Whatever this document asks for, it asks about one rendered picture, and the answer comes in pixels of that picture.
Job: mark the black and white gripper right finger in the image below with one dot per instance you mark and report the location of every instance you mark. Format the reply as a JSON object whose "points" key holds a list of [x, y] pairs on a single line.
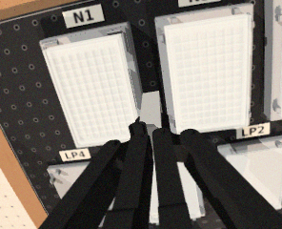
{"points": [[238, 204]]}

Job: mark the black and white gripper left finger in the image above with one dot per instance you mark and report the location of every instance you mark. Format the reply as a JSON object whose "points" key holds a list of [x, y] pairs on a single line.
{"points": [[89, 198]]}

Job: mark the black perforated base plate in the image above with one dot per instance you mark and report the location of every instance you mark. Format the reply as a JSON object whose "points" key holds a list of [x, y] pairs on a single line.
{"points": [[31, 116]]}

